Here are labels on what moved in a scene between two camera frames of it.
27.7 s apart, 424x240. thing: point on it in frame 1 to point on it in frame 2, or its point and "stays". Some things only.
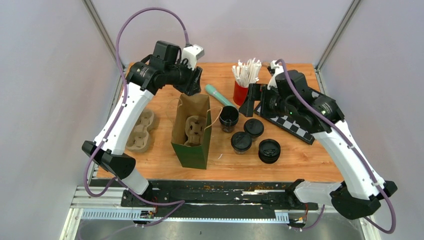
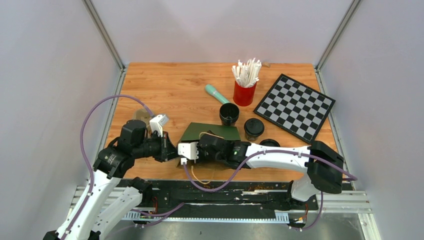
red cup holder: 240,94 stays
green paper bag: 191,134 to 192,135
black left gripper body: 185,83 to 155,146
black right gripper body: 271,105 to 203,155
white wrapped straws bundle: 247,74 stays
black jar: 228,116 stays
